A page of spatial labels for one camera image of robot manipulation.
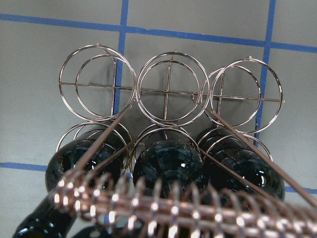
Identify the dark wine bottle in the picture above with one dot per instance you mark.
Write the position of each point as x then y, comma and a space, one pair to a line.
48, 222
232, 152
170, 161

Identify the copper wire bottle basket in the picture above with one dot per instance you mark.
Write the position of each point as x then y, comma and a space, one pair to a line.
173, 97

